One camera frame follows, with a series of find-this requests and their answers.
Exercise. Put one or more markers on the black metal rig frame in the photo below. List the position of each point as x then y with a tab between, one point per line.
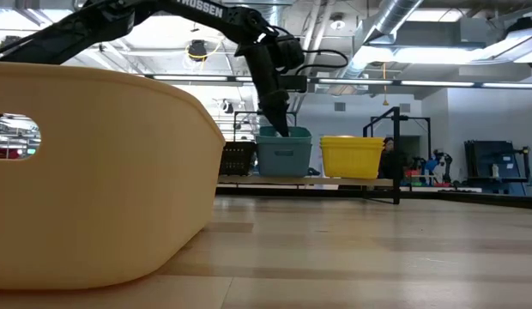
485	198

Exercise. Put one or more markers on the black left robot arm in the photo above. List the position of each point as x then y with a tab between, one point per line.
98	21

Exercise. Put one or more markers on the orange plastic basket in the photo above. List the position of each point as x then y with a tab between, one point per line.
98	171

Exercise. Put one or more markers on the green plastic basket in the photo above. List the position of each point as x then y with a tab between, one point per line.
302	131

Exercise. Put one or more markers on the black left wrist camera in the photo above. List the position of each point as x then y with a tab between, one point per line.
289	53

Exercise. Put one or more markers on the wooden shelf with black frame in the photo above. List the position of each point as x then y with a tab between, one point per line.
334	180

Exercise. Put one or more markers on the red machine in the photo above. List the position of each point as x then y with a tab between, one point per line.
4	153

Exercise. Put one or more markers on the long linear ceiling light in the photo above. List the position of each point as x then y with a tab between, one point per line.
437	83

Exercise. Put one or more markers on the person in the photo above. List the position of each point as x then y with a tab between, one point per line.
388	155

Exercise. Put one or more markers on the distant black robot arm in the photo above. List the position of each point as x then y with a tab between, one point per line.
444	161

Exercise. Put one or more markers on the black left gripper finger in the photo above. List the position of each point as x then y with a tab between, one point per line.
272	112
284	113

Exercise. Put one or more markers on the blue-teal plastic basket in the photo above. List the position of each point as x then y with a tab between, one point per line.
283	165

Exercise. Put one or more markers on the distant black metal frame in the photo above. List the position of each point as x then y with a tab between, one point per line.
416	118

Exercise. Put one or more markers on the black equipment rack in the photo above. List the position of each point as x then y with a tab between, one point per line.
493	163

